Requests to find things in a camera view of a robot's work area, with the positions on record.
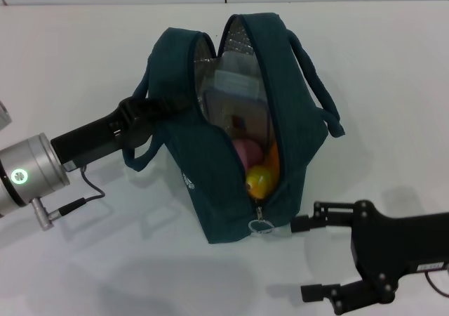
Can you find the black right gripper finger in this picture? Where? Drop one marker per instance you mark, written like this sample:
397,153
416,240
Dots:
301,224
315,293

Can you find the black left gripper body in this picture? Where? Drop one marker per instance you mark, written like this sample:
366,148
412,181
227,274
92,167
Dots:
91,137

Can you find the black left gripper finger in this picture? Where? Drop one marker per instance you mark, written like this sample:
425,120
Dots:
154,108

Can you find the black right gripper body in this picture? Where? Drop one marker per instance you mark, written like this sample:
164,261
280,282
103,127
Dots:
386,245

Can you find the yellow banana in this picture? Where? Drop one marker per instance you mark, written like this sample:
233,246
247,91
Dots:
259,182

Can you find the clear blue-rimmed food container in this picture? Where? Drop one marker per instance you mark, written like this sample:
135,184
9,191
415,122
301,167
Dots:
238,102

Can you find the pink peach toy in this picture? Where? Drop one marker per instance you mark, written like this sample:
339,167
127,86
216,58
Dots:
245,152

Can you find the dark teal insulated lunch bag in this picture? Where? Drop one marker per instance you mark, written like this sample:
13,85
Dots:
301,119

